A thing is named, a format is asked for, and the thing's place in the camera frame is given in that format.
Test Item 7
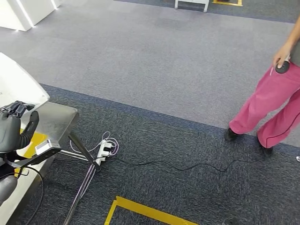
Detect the person's hand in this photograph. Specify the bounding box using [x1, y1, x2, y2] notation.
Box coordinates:
[273, 42, 292, 69]

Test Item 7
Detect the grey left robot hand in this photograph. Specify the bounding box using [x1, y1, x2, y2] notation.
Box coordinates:
[0, 101, 40, 154]

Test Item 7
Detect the black round disc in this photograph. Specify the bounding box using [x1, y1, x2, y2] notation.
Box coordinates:
[274, 60, 290, 75]

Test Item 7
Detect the white plastic car body part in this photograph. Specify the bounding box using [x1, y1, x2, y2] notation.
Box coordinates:
[0, 52, 51, 110]

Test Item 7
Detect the steel workbench table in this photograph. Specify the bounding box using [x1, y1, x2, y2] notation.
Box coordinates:
[0, 102, 102, 225]

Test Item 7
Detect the large yellow tape square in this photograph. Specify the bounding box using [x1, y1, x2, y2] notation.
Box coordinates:
[14, 128, 49, 178]

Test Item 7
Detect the person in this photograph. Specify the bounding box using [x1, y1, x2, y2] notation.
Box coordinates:
[224, 15, 300, 157]

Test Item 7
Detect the white bench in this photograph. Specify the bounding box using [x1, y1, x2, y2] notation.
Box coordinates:
[174, 0, 210, 13]

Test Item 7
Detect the white power strip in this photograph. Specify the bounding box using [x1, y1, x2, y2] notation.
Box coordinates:
[95, 140, 113, 166]

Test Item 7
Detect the yellow floor tape square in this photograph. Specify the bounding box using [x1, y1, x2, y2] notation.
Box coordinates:
[104, 196, 200, 225]

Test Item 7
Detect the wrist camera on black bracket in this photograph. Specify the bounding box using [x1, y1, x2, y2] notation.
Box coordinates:
[4, 140, 63, 169]

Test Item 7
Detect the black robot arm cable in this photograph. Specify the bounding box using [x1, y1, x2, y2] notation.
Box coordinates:
[23, 166, 45, 225]

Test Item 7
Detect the purple cable bundle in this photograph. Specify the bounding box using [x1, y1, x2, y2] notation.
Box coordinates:
[63, 165, 97, 225]

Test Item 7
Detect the white cable loop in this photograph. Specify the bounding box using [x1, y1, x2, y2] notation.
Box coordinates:
[69, 131, 120, 157]

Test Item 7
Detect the long black floor cable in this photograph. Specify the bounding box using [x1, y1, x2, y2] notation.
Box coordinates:
[112, 157, 280, 173]

